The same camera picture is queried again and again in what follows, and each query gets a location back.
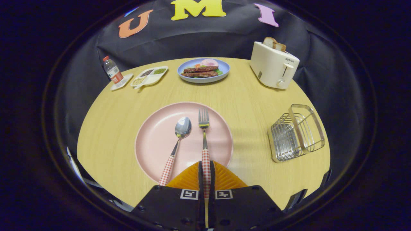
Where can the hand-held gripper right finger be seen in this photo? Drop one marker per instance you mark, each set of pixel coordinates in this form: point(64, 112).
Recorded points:
point(240, 208)

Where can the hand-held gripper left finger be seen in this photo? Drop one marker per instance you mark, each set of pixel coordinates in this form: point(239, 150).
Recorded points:
point(173, 208)

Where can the pink plate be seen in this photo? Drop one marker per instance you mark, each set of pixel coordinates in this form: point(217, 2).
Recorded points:
point(154, 144)

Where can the white paper sheet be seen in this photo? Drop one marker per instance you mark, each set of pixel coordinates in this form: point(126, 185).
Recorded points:
point(73, 163)

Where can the white divided grain tray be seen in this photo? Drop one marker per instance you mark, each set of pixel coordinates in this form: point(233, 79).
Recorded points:
point(154, 80)

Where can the blue plate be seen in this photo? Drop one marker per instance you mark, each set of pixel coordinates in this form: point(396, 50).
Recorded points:
point(205, 80)

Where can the white square coaster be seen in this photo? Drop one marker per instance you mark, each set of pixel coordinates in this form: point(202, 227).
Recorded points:
point(127, 81)

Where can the brown grilled meat strip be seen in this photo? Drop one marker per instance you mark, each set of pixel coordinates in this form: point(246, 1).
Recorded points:
point(200, 69)
point(199, 74)

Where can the green lettuce leaf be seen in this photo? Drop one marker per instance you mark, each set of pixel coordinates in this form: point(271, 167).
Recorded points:
point(220, 72)

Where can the white toaster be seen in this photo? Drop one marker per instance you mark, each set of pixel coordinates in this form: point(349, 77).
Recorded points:
point(269, 67)

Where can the clear water bottle red label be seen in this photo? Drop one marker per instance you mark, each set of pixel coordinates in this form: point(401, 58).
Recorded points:
point(113, 72)

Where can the pink ham slice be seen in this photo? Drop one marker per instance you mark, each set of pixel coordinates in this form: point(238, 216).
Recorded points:
point(209, 62)

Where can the toast bread slice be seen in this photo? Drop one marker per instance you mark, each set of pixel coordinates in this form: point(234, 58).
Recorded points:
point(281, 47)
point(269, 41)

